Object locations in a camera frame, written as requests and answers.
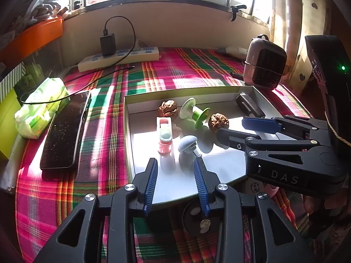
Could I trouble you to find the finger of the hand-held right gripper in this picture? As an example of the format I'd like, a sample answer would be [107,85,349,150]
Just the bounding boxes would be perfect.
[243,115,328,140]
[217,129,321,154]

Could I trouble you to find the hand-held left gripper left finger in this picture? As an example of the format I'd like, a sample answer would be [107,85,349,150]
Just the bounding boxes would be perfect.
[33,157,159,263]

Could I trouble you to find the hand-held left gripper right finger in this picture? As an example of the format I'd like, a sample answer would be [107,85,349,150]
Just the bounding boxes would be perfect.
[193,158,313,263]

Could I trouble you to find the black rectangular device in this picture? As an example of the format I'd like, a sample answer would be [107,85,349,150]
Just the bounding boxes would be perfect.
[236,92,266,119]

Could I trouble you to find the brown walnut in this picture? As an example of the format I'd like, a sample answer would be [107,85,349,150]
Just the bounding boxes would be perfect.
[208,113,229,130]
[158,100,179,118]

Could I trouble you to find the pink carabiner-shaped gadget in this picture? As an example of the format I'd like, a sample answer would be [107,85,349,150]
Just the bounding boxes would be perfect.
[263,185,279,198]

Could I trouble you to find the white and green cardboard box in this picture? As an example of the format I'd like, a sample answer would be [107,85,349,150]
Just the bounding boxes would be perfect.
[123,86,284,206]

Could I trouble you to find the white round case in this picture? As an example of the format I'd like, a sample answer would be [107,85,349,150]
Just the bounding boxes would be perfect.
[249,178,264,195]

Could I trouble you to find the black oval disc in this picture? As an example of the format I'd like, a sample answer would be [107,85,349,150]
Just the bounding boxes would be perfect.
[182,197,222,237]

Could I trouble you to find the white mushroom-shaped gadget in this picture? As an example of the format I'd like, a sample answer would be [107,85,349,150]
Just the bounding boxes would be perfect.
[178,135,203,158]

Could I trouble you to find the green and white spool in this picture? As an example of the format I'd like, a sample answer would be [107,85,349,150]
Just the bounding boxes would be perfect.
[179,98,211,128]

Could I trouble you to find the pink and white small device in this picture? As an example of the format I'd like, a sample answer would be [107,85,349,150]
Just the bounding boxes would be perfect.
[156,117,174,154]

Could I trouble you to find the person's right hand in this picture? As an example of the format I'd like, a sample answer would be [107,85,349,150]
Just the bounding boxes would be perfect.
[302,192,346,239]

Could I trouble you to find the plaid tablecloth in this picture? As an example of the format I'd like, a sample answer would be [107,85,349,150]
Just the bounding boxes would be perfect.
[15,46,324,263]

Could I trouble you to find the small beige heater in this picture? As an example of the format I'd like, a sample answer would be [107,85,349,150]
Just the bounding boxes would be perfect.
[244,34,292,90]

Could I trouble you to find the black phone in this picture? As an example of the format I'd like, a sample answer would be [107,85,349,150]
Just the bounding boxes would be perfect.
[40,91,92,170]

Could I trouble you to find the heart-print curtain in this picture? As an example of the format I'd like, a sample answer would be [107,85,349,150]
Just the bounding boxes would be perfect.
[270,0,332,95]

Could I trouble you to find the black window latch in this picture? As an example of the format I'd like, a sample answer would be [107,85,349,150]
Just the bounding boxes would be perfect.
[230,5,247,22]

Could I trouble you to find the white power strip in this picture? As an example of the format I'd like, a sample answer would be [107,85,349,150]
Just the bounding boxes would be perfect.
[78,46,160,72]

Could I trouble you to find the green tissue pack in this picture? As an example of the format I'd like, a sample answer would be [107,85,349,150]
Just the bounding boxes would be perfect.
[14,77,70,139]

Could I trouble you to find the black charger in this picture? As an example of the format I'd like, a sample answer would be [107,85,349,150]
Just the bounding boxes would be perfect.
[100,34,117,57]

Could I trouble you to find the yellow-green box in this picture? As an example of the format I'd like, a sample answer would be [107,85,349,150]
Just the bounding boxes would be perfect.
[0,89,21,161]

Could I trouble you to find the striped grey box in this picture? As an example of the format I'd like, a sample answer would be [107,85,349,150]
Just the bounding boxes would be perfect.
[0,62,25,102]

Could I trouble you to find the orange box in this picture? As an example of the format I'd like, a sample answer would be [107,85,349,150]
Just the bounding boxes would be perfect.
[0,16,64,63]

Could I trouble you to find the plastic bags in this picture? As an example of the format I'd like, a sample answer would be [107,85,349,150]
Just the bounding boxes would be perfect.
[23,0,69,22]

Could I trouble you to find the black charger cable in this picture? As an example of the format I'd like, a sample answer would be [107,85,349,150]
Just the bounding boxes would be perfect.
[20,16,136,106]

